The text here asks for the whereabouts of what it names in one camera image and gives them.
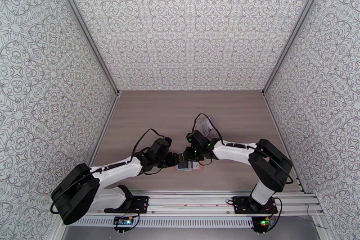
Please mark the pink card holder wallet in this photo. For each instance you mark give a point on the pink card holder wallet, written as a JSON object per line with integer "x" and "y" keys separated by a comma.
{"x": 194, "y": 166}

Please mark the clear plastic bag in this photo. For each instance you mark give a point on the clear plastic bag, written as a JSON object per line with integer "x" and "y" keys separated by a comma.
{"x": 204, "y": 125}

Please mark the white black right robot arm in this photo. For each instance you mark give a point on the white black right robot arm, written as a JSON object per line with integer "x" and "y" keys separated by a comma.
{"x": 270, "y": 166}

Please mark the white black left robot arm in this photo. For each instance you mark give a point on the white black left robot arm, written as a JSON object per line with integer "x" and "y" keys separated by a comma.
{"x": 81, "y": 191}

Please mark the green circuit board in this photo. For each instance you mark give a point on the green circuit board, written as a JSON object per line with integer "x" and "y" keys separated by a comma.
{"x": 266, "y": 223}
{"x": 123, "y": 221}

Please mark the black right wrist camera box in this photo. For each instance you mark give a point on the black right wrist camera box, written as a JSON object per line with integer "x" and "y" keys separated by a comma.
{"x": 191, "y": 136}

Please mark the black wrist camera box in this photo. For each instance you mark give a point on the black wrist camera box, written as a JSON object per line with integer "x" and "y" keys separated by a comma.
{"x": 168, "y": 141}
{"x": 191, "y": 136}

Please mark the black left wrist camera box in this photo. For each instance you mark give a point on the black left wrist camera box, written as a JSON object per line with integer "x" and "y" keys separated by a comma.
{"x": 168, "y": 141}

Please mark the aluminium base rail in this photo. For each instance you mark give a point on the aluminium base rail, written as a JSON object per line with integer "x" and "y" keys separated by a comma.
{"x": 191, "y": 199}

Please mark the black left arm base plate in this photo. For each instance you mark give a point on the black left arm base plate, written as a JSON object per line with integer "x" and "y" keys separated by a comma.
{"x": 140, "y": 205}

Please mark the aluminium side rail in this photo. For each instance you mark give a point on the aluminium side rail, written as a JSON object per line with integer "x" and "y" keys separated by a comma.
{"x": 281, "y": 126}
{"x": 104, "y": 138}

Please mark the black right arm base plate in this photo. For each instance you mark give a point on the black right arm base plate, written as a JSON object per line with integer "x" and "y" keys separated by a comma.
{"x": 240, "y": 205}

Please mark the aluminium corner post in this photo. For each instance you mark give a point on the aluminium corner post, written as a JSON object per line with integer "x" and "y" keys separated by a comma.
{"x": 84, "y": 26}
{"x": 295, "y": 26}

